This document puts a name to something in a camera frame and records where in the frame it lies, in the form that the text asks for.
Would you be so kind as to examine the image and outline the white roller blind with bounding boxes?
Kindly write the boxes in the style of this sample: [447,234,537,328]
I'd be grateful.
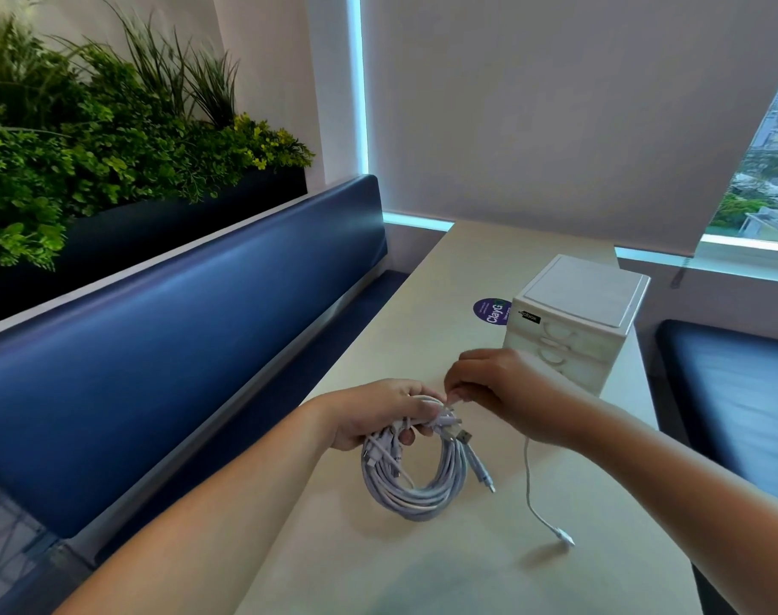
[361,0,778,257]

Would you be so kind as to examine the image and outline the black planter box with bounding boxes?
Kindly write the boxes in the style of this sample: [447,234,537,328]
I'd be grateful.
[0,166,308,330]

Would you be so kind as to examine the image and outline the green leafy plants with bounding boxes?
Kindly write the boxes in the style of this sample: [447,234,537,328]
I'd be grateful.
[0,0,315,283]

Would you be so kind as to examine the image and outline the person's left forearm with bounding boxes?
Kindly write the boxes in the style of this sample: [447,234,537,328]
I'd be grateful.
[52,400,338,615]

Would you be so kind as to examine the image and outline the single thin white cable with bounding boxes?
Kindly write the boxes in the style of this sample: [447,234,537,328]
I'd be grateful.
[443,391,577,549]

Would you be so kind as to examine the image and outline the person's left hand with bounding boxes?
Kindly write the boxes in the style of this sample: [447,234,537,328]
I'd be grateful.
[314,378,446,453]

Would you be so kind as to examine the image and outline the white mini drawer cabinet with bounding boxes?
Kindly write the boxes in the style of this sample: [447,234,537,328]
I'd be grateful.
[503,254,652,398]

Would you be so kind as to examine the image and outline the person's right forearm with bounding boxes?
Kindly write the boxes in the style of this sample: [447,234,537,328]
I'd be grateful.
[574,413,778,615]

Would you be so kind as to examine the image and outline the round purple sticker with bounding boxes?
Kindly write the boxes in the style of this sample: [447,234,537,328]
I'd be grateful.
[473,297,514,327]

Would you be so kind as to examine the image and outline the person's right hand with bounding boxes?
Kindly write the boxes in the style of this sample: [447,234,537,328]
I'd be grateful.
[444,348,596,450]

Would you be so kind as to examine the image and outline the glass window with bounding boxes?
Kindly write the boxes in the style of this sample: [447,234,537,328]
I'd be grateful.
[702,56,778,246]

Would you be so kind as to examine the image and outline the blue padded bench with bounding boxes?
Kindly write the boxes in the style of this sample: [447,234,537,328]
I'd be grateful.
[656,318,778,615]
[0,174,410,615]

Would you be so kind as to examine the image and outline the white table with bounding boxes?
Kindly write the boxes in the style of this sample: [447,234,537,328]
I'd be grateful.
[234,220,704,615]

